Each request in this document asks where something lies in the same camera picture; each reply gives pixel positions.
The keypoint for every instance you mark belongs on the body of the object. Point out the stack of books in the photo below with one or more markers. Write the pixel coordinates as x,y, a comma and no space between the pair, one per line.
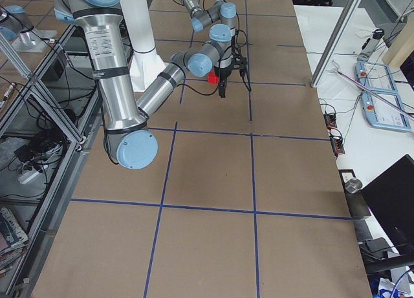
13,240

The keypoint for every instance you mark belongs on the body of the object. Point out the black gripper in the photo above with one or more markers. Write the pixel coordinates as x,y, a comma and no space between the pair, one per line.
224,73

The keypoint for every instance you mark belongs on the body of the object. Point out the aluminium frame post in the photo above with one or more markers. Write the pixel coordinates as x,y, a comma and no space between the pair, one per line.
343,20

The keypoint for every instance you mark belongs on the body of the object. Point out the black monitor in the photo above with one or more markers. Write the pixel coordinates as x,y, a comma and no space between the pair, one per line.
390,198

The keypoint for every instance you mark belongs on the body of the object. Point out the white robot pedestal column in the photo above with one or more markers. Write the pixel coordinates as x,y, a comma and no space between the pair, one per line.
146,64

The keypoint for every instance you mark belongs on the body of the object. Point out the red block carried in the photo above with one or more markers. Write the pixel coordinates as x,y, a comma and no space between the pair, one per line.
212,78

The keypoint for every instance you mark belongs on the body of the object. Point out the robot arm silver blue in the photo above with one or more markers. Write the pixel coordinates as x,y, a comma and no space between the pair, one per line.
201,18
128,142

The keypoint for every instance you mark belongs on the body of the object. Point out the metal cup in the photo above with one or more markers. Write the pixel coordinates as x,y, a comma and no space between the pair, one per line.
353,185

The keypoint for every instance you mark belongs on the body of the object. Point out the orange electronics board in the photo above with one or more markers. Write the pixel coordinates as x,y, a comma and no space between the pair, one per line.
335,136

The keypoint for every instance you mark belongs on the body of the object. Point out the white power strip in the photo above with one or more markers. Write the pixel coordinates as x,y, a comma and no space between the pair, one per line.
27,176

